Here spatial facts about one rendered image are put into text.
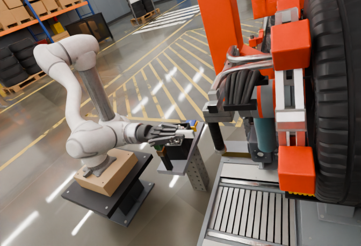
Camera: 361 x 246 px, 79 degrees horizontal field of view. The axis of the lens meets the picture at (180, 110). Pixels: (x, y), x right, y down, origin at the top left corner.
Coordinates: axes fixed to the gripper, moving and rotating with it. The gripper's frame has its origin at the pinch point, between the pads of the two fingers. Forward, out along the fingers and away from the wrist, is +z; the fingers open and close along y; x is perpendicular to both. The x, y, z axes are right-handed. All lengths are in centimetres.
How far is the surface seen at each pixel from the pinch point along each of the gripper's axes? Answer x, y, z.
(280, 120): 13.8, 9.7, 33.3
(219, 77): 18.4, -6.8, 15.5
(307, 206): -60, -15, 40
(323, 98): 20.1, 10.5, 41.7
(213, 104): 15.3, 3.7, 15.2
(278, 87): 19.4, 4.1, 33.1
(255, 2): -11, -253, 1
